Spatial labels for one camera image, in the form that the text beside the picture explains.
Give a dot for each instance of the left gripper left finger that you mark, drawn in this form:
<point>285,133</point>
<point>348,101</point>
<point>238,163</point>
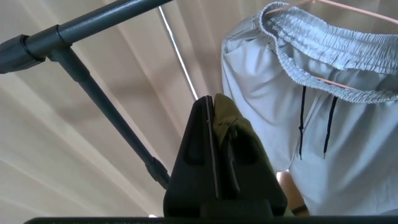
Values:
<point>192,174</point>

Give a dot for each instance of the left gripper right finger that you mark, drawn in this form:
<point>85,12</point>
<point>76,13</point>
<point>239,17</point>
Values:
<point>252,183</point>

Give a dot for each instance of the green garment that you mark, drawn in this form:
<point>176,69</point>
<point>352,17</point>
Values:
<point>225,112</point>

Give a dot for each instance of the pale grey shorts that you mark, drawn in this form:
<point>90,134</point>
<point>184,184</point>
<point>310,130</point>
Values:
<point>342,174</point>

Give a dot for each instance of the black clothes rack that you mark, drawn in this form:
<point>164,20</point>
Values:
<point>93,21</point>

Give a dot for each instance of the beige curtain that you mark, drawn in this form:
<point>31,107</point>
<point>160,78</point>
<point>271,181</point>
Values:
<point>62,140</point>

